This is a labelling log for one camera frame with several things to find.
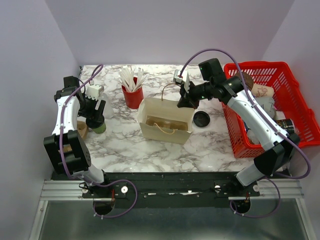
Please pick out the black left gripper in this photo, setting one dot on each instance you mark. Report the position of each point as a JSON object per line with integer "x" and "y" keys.
{"x": 93, "y": 112}

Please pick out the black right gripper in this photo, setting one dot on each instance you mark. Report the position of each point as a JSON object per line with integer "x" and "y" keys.
{"x": 187, "y": 99}

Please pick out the black plastic cup lid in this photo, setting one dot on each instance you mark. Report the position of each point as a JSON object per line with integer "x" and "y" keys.
{"x": 95, "y": 122}

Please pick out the green paper coffee cup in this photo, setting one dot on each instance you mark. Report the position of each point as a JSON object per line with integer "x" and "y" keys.
{"x": 99, "y": 128}

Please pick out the beige paper takeout bag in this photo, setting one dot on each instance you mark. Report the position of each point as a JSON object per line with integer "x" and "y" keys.
{"x": 167, "y": 109}

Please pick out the brown cardboard cup carrier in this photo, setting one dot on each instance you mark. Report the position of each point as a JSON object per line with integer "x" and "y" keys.
{"x": 166, "y": 123}
{"x": 83, "y": 130}

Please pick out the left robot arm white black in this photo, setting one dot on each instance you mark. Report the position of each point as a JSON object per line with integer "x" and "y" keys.
{"x": 76, "y": 163}

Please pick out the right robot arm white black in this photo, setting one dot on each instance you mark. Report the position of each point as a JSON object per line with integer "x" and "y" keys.
{"x": 278, "y": 144}

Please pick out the clear plastic water bottle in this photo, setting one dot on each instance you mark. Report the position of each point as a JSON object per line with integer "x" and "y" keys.
{"x": 108, "y": 111}

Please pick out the red plastic cup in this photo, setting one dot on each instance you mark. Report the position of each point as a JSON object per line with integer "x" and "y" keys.
{"x": 133, "y": 99}

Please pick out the white wrapped straws bundle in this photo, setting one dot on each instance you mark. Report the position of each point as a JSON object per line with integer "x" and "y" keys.
{"x": 127, "y": 75}

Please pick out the beige printed paper cup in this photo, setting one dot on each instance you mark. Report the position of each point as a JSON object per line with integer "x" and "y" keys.
{"x": 259, "y": 90}

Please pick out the grey printed snack bag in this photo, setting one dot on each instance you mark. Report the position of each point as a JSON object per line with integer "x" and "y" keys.
{"x": 268, "y": 105}

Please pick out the red plastic basket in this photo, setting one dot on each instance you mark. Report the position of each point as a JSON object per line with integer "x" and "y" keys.
{"x": 288, "y": 99}

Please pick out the black printed can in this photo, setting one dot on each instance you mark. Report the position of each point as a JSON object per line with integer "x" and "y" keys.
{"x": 288, "y": 125}

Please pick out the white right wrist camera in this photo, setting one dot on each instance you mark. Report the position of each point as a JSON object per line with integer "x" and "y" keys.
{"x": 182, "y": 79}

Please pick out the black mounting rail base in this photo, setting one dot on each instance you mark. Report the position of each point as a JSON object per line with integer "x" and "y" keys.
{"x": 171, "y": 189}

